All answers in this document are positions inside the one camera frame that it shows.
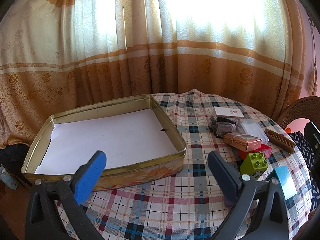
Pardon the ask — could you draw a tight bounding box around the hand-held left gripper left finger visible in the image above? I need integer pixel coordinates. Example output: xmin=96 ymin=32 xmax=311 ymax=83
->
xmin=24 ymin=150 xmax=107 ymax=240

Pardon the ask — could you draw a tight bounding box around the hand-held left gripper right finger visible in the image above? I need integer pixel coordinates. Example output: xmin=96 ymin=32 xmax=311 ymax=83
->
xmin=207 ymin=151 xmax=290 ymax=240

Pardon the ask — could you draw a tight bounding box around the green building block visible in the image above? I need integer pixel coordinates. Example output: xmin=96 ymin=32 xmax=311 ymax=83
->
xmin=239 ymin=152 xmax=268 ymax=182

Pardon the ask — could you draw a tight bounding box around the brown plastic comb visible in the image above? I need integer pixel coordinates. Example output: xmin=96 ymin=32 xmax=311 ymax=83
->
xmin=264 ymin=129 xmax=296 ymax=153

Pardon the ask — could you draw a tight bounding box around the copper metal case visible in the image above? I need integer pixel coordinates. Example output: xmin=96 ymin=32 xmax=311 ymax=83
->
xmin=223 ymin=132 xmax=262 ymax=152

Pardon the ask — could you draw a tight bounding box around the gold rectangular tin box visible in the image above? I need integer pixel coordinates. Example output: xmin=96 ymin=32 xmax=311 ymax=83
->
xmin=21 ymin=94 xmax=187 ymax=192

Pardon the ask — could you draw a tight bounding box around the red building block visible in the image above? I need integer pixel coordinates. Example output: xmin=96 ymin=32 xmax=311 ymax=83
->
xmin=239 ymin=144 xmax=272 ymax=160

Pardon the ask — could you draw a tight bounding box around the grey lace cloth pouch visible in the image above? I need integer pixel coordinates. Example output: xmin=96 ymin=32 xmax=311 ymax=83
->
xmin=209 ymin=116 xmax=239 ymax=138

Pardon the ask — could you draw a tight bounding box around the teal blue building block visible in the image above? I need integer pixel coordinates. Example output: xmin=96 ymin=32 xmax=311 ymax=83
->
xmin=265 ymin=166 xmax=298 ymax=200

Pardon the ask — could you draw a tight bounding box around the clear plastic box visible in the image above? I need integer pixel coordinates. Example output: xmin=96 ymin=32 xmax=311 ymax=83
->
xmin=236 ymin=119 xmax=269 ymax=143

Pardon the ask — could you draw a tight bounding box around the white box with red seal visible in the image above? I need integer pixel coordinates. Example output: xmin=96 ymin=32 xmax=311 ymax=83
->
xmin=212 ymin=107 xmax=244 ymax=120

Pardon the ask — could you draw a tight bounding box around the navy patterned cushion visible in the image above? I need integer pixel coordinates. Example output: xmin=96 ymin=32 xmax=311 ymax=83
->
xmin=290 ymin=131 xmax=320 ymax=213

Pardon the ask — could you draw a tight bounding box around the brown wicker chair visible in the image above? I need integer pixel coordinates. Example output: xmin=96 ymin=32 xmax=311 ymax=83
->
xmin=276 ymin=96 xmax=320 ymax=130

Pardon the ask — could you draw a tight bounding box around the white paper liner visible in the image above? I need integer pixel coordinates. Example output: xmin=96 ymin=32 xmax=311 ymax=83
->
xmin=34 ymin=109 xmax=177 ymax=175

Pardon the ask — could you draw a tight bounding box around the black cloth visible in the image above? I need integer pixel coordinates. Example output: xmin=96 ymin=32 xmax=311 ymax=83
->
xmin=0 ymin=144 xmax=33 ymax=188

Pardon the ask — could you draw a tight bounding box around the light blue patterned cup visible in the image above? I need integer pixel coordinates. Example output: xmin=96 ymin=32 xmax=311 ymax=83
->
xmin=0 ymin=164 xmax=18 ymax=190

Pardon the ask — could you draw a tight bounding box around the beige and orange floral curtain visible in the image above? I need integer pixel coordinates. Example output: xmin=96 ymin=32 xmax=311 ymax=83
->
xmin=0 ymin=0 xmax=310 ymax=150

